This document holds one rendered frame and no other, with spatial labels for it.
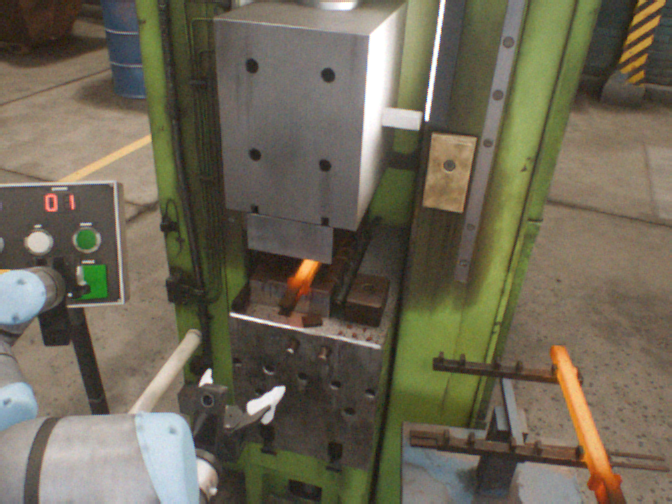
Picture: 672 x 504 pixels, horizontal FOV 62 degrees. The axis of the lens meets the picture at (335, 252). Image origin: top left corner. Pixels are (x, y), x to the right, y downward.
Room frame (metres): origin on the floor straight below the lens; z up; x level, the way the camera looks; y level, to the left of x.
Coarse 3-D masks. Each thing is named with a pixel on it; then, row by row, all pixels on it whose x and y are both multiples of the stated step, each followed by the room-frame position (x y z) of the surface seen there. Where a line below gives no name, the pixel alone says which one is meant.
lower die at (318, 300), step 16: (272, 256) 1.19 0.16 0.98; (336, 256) 1.19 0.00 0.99; (256, 272) 1.12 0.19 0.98; (272, 272) 1.11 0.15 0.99; (288, 272) 1.11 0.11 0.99; (320, 272) 1.12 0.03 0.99; (336, 272) 1.12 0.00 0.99; (256, 288) 1.08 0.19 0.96; (272, 288) 1.07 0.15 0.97; (320, 288) 1.05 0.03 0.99; (336, 288) 1.10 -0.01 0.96; (272, 304) 1.07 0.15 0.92; (304, 304) 1.06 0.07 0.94; (320, 304) 1.05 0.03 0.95
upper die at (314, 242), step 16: (256, 208) 1.11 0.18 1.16; (256, 224) 1.08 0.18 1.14; (272, 224) 1.07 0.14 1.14; (288, 224) 1.06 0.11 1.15; (304, 224) 1.06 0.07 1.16; (256, 240) 1.08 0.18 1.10; (272, 240) 1.07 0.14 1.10; (288, 240) 1.06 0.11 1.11; (304, 240) 1.06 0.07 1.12; (320, 240) 1.05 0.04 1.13; (336, 240) 1.07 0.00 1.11; (288, 256) 1.06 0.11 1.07; (304, 256) 1.06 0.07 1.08; (320, 256) 1.05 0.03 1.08
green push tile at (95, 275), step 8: (104, 264) 1.03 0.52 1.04; (88, 272) 1.01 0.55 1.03; (96, 272) 1.02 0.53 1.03; (104, 272) 1.02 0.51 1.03; (88, 280) 1.00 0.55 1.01; (96, 280) 1.01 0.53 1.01; (104, 280) 1.01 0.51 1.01; (96, 288) 1.00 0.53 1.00; (104, 288) 1.00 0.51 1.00; (88, 296) 0.99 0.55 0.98; (96, 296) 0.99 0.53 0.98; (104, 296) 0.99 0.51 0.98
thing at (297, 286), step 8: (304, 264) 1.12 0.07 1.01; (312, 264) 1.13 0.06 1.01; (304, 272) 1.09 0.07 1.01; (312, 272) 1.12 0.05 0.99; (288, 280) 1.05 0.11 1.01; (296, 280) 1.05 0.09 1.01; (304, 280) 1.05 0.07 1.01; (288, 288) 1.02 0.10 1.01; (296, 288) 1.02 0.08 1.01; (304, 288) 1.04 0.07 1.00; (288, 296) 0.99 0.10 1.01; (296, 296) 1.00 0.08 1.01; (280, 304) 0.96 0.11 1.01; (288, 304) 0.96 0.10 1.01; (296, 304) 1.00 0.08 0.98; (280, 312) 0.96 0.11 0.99; (288, 312) 0.96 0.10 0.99
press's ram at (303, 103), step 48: (288, 0) 1.33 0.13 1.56; (384, 0) 1.40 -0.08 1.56; (240, 48) 1.09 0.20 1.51; (288, 48) 1.06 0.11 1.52; (336, 48) 1.04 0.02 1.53; (384, 48) 1.17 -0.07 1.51; (240, 96) 1.09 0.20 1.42; (288, 96) 1.06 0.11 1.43; (336, 96) 1.04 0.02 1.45; (384, 96) 1.22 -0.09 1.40; (240, 144) 1.09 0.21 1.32; (288, 144) 1.06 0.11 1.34; (336, 144) 1.04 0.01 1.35; (384, 144) 1.29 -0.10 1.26; (240, 192) 1.09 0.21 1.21; (288, 192) 1.06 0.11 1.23; (336, 192) 1.04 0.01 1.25
